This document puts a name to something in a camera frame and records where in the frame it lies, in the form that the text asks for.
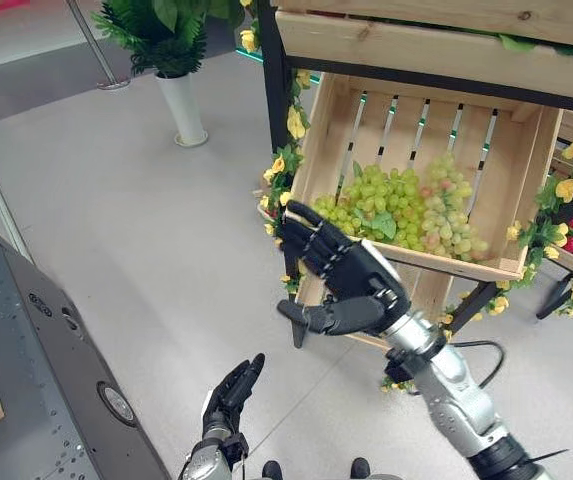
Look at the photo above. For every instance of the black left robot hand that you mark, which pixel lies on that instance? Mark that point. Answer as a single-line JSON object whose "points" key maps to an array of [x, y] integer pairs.
{"points": [[231, 395]]}

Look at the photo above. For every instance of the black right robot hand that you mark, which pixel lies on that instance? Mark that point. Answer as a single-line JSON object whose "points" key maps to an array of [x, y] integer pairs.
{"points": [[351, 270]]}

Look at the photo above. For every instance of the grey mobile robot base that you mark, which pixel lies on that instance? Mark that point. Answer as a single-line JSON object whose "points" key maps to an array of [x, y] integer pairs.
{"points": [[46, 360]]}

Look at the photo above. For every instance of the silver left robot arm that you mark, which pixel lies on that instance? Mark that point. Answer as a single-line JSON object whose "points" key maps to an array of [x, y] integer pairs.
{"points": [[211, 460]]}

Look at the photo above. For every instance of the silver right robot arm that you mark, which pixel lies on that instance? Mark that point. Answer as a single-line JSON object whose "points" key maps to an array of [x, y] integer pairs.
{"points": [[458, 400]]}

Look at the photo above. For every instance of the robot dark feet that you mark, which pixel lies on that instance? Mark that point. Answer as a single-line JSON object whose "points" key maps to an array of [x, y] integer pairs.
{"points": [[316, 469]]}

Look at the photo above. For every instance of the pale green pink grape bunch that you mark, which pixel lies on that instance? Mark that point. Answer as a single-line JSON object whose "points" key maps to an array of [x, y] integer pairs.
{"points": [[448, 210]]}

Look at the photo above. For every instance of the tilted wooden crate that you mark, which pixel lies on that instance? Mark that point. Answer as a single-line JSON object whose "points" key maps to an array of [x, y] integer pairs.
{"points": [[416, 175]]}

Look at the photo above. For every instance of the yellow flower garland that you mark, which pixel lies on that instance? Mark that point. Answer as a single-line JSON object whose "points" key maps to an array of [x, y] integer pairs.
{"points": [[286, 150]]}

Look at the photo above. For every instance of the white plant pot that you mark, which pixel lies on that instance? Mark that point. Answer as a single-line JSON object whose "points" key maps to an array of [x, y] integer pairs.
{"points": [[182, 110]]}

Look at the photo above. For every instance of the wooden shelf crate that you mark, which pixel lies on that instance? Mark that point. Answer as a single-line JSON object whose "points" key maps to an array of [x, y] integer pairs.
{"points": [[436, 45]]}

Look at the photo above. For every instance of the green artificial fern plant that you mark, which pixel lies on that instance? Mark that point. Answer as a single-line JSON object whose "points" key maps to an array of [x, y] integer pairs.
{"points": [[166, 35]]}

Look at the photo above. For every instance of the silver stanchion pole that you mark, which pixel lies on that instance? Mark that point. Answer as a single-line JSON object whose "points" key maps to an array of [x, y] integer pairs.
{"points": [[100, 50]]}

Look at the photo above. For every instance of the white floor rail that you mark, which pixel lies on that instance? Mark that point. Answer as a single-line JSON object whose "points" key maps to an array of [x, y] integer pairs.
{"points": [[3, 207]]}

